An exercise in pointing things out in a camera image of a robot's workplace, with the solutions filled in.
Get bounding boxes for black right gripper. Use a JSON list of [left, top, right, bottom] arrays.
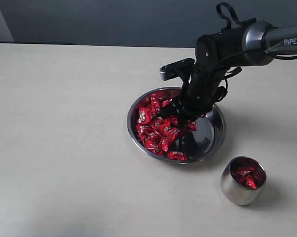
[[160, 71, 227, 134]]

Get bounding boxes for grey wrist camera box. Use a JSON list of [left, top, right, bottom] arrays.
[[159, 58, 195, 81]]

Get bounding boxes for round steel plate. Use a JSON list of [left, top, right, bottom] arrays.
[[127, 87, 226, 164]]

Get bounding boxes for shiny steel cup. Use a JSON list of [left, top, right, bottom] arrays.
[[220, 157, 266, 205]]

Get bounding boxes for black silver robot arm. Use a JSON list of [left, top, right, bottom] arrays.
[[160, 21, 297, 125]]

